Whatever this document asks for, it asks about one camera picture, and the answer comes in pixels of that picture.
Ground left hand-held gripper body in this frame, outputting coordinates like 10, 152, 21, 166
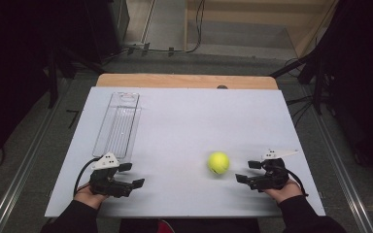
88, 151, 134, 199

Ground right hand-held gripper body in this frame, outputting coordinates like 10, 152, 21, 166
247, 149, 299, 192

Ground yellow tennis ball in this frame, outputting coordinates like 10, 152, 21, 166
207, 151, 231, 176

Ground clear plastic tray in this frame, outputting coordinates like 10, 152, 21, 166
91, 91, 143, 163

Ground person's right hand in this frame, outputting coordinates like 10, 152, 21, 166
263, 180, 304, 205

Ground person's left hand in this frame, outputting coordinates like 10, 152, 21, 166
73, 183, 111, 210

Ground red shoe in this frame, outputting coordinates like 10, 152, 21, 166
157, 218, 177, 233

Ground person's lap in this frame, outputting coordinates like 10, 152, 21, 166
119, 217, 260, 233

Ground black stand legs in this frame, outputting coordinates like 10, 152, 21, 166
269, 48, 326, 116
45, 45, 108, 110

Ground wooden table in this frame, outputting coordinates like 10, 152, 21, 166
95, 73, 279, 91

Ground black curtain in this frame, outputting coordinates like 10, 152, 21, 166
0, 0, 131, 164
299, 0, 373, 178

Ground wooden platform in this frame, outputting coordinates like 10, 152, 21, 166
183, 0, 339, 58

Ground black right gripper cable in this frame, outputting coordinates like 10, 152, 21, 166
284, 167, 310, 198

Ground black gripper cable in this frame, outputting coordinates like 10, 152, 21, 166
284, 167, 310, 198
73, 156, 101, 197

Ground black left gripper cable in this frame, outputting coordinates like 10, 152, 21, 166
73, 156, 101, 197

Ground metal floor rail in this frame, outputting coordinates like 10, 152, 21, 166
0, 79, 71, 233
302, 91, 373, 233

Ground black floor cables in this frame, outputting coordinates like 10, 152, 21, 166
285, 95, 315, 128

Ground black floor cable with clips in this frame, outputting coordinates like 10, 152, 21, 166
102, 42, 188, 64

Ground black hanging cable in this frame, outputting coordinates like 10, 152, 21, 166
186, 0, 207, 54

